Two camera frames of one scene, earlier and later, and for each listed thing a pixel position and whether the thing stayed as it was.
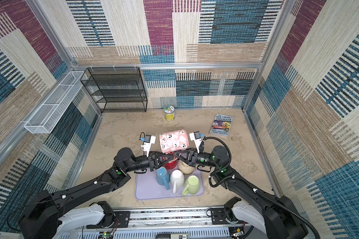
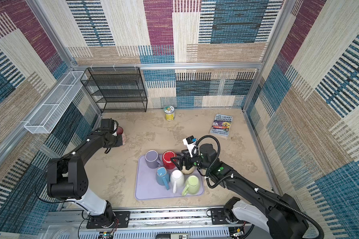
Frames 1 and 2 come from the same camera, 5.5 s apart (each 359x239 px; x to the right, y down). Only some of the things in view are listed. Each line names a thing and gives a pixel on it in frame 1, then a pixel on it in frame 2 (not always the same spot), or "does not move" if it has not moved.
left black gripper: [154, 162] → [119, 142]
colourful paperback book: [221, 125] does not move
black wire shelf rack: [116, 89] does not move
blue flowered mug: [162, 177] does not move
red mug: [170, 165] does not move
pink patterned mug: [173, 141] → [119, 131]
